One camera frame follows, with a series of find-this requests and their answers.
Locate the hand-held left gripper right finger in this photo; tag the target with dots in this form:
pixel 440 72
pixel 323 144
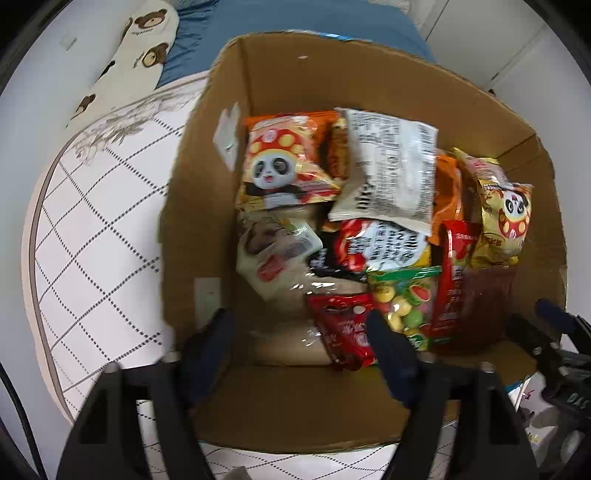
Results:
pixel 392 360

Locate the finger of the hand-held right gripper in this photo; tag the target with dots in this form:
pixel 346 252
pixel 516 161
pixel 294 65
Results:
pixel 554 314
pixel 528 334

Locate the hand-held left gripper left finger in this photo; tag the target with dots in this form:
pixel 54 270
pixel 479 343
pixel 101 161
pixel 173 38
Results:
pixel 212 344

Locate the green candy ball packet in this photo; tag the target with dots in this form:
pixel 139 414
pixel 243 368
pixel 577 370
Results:
pixel 406 300

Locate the small red snack packet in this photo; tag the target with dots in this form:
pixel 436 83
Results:
pixel 341 323

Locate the red sausage packet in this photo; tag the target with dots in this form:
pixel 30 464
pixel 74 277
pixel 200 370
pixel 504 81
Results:
pixel 455 286

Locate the yellow panda snack packet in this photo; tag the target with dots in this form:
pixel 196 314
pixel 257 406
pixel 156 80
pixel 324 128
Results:
pixel 503 221

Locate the cardboard box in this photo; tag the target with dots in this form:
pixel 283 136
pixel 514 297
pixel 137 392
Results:
pixel 286 78

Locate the white paper packet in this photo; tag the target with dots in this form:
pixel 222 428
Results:
pixel 526 397

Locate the beige cookie packet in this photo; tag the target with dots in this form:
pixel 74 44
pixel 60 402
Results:
pixel 272 249

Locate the black snack packet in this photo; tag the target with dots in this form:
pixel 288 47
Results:
pixel 323 265

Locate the red and white snack packet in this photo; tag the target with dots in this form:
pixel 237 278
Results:
pixel 369 244

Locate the orange panda snack packet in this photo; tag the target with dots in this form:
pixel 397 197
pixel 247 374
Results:
pixel 277 161

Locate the white cabinet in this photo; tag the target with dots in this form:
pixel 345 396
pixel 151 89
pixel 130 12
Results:
pixel 485 37

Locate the bear print pillow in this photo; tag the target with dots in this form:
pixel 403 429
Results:
pixel 138 50

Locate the blue bedsheet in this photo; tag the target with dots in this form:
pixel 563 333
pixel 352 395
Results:
pixel 277 14

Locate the white wall socket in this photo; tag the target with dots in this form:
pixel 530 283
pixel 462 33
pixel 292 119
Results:
pixel 68 42

